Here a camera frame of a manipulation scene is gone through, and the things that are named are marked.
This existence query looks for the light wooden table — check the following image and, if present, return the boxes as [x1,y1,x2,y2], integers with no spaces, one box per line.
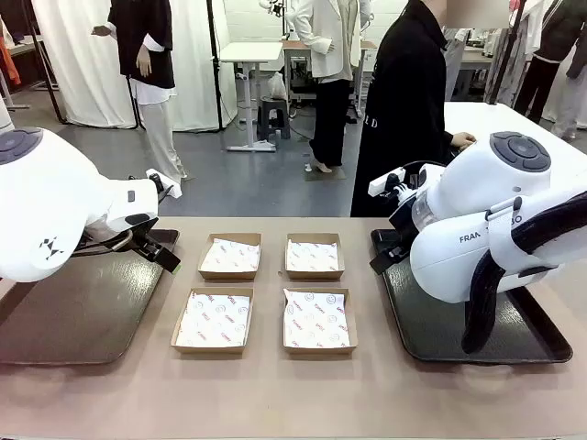
[0,35,61,111]

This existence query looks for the black stand pole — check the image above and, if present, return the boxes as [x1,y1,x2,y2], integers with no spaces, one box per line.
[205,0,227,132]

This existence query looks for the grey plastic stool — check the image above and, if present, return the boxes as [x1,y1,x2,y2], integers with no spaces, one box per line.
[256,94,293,141]

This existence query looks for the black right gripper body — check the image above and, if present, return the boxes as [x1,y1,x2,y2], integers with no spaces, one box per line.
[388,205,416,254]

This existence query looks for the dark brown serving tray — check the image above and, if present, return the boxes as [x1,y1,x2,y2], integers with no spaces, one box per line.
[370,227,574,366]
[0,227,181,366]

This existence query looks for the brown cardboard tray box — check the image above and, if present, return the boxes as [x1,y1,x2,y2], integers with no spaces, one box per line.
[281,232,346,281]
[170,287,255,356]
[197,232,263,281]
[280,287,359,357]

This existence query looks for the white smiley print paper liner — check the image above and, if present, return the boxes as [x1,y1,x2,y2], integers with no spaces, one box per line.
[282,289,352,348]
[176,292,251,348]
[285,237,339,272]
[201,236,261,273]

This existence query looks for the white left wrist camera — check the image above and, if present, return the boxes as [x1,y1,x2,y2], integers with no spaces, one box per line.
[145,168,183,200]

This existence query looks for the white backdrop curtain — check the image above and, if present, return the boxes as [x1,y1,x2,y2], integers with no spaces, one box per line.
[31,0,239,133]

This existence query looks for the mannequin in grey trousers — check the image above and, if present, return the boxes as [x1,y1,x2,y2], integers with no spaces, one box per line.
[442,27,473,103]

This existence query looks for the hanging grey garments rack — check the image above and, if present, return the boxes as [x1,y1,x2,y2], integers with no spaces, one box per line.
[485,0,545,109]

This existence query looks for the white plastic bag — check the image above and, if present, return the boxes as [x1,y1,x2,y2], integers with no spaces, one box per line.
[267,71,289,101]

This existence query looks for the person in black clothing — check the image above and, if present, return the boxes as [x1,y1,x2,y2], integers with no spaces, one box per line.
[350,0,478,218]

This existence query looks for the white table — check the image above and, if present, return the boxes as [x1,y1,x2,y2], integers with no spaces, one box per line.
[442,101,587,160]

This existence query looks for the dark mannequin base plate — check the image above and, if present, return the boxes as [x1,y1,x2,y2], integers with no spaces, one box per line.
[305,164,350,182]

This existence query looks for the mannequin in white jacket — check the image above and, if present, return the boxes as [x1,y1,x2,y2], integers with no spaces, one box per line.
[291,0,372,174]

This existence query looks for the person's right forearm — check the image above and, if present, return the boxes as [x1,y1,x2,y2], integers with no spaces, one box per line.
[439,127,458,155]

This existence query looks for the orange hanging garment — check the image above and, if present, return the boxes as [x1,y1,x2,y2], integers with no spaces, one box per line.
[0,16,23,88]

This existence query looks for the black cable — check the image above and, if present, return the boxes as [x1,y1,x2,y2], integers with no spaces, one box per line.
[72,228,135,256]

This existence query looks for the wooden work desk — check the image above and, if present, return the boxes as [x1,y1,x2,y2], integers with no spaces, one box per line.
[280,39,378,109]

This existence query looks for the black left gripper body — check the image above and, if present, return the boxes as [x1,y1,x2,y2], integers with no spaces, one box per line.
[130,228,167,266]

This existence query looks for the white standing desk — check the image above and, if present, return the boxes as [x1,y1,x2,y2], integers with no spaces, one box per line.
[218,41,285,153]

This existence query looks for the mannequin in dark jacket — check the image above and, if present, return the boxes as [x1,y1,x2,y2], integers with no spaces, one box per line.
[522,0,587,141]

